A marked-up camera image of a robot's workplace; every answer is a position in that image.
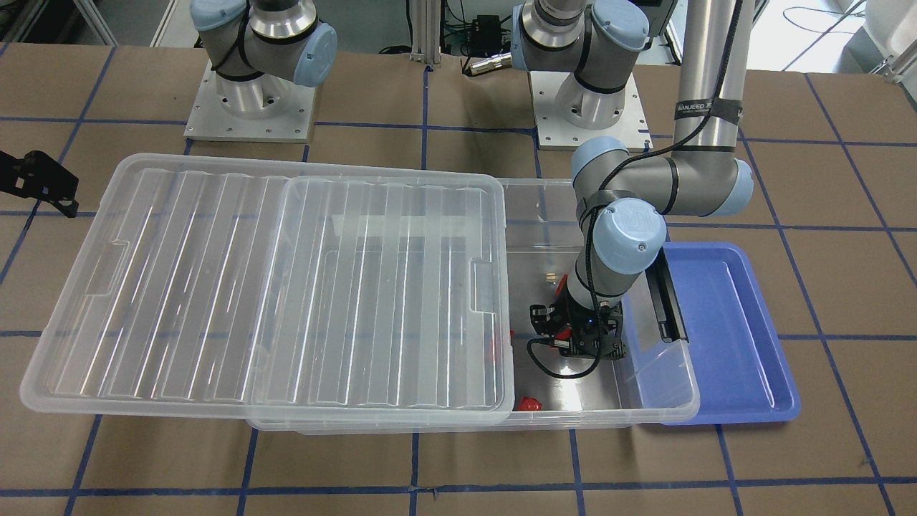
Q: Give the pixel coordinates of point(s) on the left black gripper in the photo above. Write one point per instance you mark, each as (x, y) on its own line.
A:
(571, 317)

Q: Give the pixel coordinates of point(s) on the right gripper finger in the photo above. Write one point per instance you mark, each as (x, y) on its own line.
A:
(39, 176)

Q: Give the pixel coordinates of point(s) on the clear plastic box lid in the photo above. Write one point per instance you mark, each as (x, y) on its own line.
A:
(225, 288)

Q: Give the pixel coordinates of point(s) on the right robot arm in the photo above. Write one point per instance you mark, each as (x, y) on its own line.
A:
(262, 54)

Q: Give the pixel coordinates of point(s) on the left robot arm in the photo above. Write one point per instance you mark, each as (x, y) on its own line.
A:
(624, 193)

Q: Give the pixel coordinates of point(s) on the blue plastic tray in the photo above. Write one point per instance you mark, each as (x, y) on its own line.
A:
(739, 364)

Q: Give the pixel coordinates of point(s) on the black box latch handle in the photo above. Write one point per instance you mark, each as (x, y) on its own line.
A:
(668, 314)

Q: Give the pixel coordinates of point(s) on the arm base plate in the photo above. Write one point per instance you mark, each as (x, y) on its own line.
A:
(568, 115)
(267, 109)

